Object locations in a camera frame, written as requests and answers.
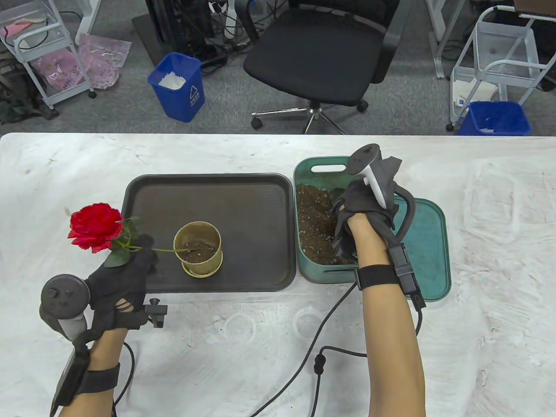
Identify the person's right hand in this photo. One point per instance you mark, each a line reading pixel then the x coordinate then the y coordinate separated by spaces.
pixel 369 200

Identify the person's left hand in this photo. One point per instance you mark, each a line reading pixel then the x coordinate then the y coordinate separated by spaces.
pixel 119 291

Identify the red artificial rose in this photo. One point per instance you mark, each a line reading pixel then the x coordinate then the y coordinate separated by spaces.
pixel 95 226

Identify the teal plastic box lid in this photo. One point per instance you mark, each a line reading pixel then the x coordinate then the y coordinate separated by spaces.
pixel 430 252

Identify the yellow ribbed flower pot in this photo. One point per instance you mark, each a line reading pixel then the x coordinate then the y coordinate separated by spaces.
pixel 204 269

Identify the person's left forearm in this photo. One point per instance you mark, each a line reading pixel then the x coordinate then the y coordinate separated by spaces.
pixel 106 347

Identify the person's right forearm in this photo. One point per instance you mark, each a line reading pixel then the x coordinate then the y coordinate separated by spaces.
pixel 391 347

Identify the white grey hand controller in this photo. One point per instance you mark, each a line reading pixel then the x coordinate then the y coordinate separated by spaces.
pixel 373 182

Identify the dark grey hand controller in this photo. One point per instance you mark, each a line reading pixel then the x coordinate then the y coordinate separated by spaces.
pixel 64 297

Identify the teal plastic storage box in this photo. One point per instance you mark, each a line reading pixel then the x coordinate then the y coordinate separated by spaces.
pixel 321 273

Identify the dark brown plastic tray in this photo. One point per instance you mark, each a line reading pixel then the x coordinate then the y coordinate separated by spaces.
pixel 243 200

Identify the white box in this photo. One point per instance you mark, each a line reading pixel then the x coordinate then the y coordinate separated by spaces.
pixel 471 91

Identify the plain blue plastic bin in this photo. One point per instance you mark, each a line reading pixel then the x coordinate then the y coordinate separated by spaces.
pixel 495 117

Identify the black office chair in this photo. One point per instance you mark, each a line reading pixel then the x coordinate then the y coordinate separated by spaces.
pixel 312 56

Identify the white desk leg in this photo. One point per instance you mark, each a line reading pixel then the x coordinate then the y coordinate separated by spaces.
pixel 436 34

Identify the blue bin with white symbol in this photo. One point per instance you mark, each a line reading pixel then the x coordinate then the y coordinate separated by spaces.
pixel 180 104

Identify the white mesh basket trolley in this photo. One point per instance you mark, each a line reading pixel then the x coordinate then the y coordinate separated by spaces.
pixel 504 43

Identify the white crumpled paper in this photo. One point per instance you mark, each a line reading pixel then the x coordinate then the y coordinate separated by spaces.
pixel 171 81

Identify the dark green bag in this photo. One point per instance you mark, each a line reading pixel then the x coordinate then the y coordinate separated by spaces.
pixel 17 100

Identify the pink plastic bag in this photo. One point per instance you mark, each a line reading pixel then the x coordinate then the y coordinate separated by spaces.
pixel 58 69
pixel 104 56

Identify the white power strip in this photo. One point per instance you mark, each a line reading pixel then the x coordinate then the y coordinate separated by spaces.
pixel 226 17

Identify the black computer tower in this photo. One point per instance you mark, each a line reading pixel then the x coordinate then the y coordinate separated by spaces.
pixel 182 21

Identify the pink paper piece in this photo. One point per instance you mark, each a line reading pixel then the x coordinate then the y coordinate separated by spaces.
pixel 13 29

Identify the white trolley with clear trays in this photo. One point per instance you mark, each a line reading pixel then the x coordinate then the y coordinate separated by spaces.
pixel 43 11

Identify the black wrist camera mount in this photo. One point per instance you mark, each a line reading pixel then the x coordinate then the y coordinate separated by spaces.
pixel 157 312

